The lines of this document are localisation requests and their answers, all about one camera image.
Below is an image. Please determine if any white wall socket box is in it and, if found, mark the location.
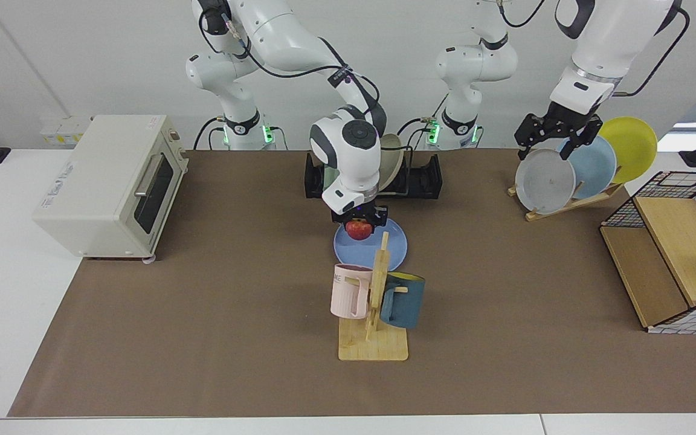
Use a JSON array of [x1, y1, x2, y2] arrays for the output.
[[40, 116, 92, 146]]

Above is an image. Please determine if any beige plate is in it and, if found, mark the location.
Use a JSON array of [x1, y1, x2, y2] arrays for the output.
[[377, 133, 404, 192]]

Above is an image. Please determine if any pale toaster oven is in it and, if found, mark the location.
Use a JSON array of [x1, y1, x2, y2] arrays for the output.
[[33, 115, 190, 263]]

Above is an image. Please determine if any yellow plate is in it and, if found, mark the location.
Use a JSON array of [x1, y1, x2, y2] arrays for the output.
[[599, 117, 659, 184]]

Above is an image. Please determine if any pink mug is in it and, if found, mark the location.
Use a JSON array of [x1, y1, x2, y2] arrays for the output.
[[330, 264, 374, 319]]

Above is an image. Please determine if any brown table cloth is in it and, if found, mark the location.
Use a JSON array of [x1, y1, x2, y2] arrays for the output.
[[8, 149, 696, 417]]

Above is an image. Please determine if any dark teal mug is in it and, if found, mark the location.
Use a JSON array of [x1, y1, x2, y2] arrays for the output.
[[379, 272, 426, 329]]

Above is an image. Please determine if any light blue plate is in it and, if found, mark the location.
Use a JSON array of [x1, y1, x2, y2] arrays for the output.
[[556, 136, 617, 201]]

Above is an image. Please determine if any grey plate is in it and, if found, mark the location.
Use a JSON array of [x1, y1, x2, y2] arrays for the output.
[[515, 149, 576, 215]]

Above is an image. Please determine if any wooden plate rack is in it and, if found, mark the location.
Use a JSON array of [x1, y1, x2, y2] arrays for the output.
[[507, 181, 624, 222]]

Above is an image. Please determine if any black dish rack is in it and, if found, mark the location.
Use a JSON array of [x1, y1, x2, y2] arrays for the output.
[[304, 151, 443, 200]]

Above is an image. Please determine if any black base cable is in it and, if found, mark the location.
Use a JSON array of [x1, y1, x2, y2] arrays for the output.
[[193, 117, 224, 151], [396, 115, 440, 152]]

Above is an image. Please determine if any wire basket with wooden floor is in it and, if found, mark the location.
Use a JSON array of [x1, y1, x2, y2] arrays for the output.
[[600, 171, 696, 335]]

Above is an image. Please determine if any wooden cup stand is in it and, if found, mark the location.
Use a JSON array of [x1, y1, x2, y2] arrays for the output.
[[338, 231, 409, 362]]

